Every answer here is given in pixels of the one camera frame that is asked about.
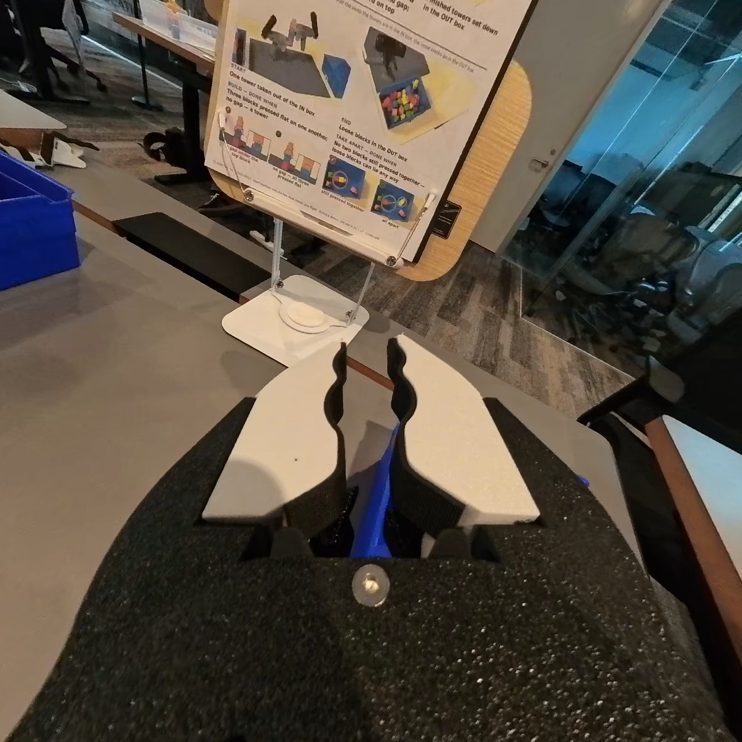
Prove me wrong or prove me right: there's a small black plaque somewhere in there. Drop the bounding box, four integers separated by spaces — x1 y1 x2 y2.
432 201 462 240

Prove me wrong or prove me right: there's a wooden desk with black legs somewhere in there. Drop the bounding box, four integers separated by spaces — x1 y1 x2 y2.
113 12 227 186

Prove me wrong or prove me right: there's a grey office chair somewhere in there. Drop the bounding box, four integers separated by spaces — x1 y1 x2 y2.
667 223 742 354

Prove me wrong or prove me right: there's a rounded wooden panel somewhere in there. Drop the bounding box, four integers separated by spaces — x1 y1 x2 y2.
204 0 533 283

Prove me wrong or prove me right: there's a black table strip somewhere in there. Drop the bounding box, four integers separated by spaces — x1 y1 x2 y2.
113 212 279 302

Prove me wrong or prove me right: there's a printed instruction board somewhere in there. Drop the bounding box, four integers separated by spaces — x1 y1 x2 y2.
204 0 540 267

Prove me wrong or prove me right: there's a white table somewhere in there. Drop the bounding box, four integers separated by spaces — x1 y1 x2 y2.
0 90 66 133

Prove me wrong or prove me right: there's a dark bag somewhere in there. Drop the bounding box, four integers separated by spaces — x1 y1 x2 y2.
144 128 192 169

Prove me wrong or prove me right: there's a black office chair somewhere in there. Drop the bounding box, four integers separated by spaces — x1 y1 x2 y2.
0 0 111 94

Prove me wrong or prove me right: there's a grey door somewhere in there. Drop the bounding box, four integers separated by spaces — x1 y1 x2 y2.
497 0 676 256

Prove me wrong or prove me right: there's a white desk with brown edge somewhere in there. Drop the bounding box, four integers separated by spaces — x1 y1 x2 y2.
643 414 742 667

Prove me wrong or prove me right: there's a clear plastic container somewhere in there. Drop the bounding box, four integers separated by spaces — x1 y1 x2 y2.
141 0 216 40

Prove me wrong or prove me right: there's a glass partition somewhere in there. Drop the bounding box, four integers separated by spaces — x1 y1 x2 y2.
504 0 742 378

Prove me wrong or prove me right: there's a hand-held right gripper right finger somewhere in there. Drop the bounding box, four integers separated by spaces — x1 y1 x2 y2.
386 334 541 547

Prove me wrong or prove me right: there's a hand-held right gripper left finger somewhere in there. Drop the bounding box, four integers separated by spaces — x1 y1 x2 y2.
202 341 349 537

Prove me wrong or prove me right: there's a blue plastic bin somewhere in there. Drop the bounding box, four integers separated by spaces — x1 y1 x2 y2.
0 150 81 292
349 422 592 560

